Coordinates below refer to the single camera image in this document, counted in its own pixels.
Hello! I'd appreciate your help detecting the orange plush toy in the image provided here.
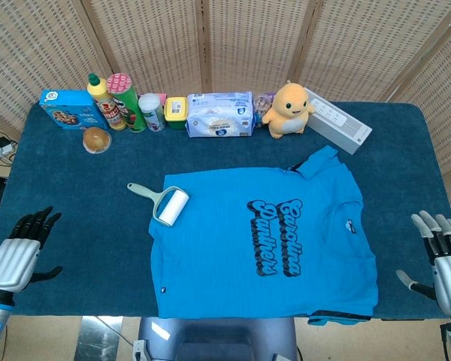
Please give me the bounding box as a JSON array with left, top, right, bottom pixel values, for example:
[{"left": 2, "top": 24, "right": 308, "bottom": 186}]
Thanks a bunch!
[{"left": 262, "top": 80, "right": 316, "bottom": 141}]

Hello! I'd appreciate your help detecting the bun in plastic cup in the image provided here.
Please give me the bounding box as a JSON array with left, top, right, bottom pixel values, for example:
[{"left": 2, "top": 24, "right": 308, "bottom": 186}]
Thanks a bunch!
[{"left": 83, "top": 126, "right": 113, "bottom": 154}]

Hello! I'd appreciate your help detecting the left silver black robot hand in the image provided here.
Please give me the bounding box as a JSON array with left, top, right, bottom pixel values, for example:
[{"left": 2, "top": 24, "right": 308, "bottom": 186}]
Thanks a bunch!
[{"left": 0, "top": 205, "right": 64, "bottom": 294}]

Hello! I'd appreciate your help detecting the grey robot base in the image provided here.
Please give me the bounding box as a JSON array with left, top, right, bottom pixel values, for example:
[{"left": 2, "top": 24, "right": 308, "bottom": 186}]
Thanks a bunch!
[{"left": 132, "top": 316, "right": 298, "bottom": 361}]

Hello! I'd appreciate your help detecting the clear snack jar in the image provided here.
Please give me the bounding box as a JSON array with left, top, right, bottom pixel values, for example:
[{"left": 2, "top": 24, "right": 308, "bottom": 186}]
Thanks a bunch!
[{"left": 253, "top": 93, "right": 275, "bottom": 128}]

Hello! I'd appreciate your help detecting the dark blue tablecloth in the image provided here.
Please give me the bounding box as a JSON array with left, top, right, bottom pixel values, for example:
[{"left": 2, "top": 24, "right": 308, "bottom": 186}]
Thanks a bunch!
[{"left": 0, "top": 101, "right": 451, "bottom": 320}]

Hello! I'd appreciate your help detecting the small white green can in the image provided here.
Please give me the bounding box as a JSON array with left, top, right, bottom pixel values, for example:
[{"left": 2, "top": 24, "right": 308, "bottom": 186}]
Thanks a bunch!
[{"left": 138, "top": 93, "right": 167, "bottom": 132}]

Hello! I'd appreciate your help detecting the woven rattan folding screen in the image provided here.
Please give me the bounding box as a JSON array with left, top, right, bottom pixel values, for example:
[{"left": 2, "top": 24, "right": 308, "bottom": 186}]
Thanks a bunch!
[{"left": 0, "top": 0, "right": 451, "bottom": 226}]

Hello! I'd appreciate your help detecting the long white cardboard box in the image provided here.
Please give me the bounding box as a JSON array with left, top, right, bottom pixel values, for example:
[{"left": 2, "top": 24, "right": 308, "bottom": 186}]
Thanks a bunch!
[{"left": 303, "top": 88, "right": 374, "bottom": 156}]

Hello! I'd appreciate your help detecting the blue white tissue pack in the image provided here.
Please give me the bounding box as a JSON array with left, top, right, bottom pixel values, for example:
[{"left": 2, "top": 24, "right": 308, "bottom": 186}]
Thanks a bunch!
[{"left": 186, "top": 91, "right": 256, "bottom": 138}]

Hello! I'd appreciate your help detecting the green Pringles can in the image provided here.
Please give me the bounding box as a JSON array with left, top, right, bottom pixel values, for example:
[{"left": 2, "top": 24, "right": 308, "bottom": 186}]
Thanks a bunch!
[{"left": 106, "top": 72, "right": 148, "bottom": 133}]

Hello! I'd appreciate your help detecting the green box yellow lid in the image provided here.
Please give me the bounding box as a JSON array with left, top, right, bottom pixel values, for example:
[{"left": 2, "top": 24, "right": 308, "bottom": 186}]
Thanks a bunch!
[{"left": 163, "top": 96, "right": 190, "bottom": 130}]

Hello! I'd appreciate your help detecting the blue printed t-shirt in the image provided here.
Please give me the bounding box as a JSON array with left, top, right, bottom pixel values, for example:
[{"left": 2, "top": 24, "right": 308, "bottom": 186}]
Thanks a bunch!
[{"left": 148, "top": 145, "right": 380, "bottom": 326}]

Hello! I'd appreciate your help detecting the green handled white lint roller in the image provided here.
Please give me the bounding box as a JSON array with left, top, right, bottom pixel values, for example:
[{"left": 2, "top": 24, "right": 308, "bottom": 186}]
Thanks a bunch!
[{"left": 126, "top": 182, "right": 191, "bottom": 228}]

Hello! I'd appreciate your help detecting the shiny metal base plate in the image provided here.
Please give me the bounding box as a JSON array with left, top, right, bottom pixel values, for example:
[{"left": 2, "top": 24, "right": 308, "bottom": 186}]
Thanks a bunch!
[{"left": 74, "top": 315, "right": 125, "bottom": 361}]

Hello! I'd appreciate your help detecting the yellow bottle green cap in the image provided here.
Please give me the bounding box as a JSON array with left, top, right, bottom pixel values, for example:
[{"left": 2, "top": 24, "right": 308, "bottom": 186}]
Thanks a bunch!
[{"left": 86, "top": 72, "right": 128, "bottom": 132}]

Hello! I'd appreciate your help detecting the blue cookie box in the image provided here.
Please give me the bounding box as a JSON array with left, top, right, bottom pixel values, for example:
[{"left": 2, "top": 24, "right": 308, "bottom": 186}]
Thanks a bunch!
[{"left": 39, "top": 89, "right": 109, "bottom": 132}]

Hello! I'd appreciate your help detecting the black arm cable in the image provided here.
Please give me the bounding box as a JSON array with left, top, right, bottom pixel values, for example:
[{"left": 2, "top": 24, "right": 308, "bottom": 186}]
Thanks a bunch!
[{"left": 439, "top": 323, "right": 451, "bottom": 361}]

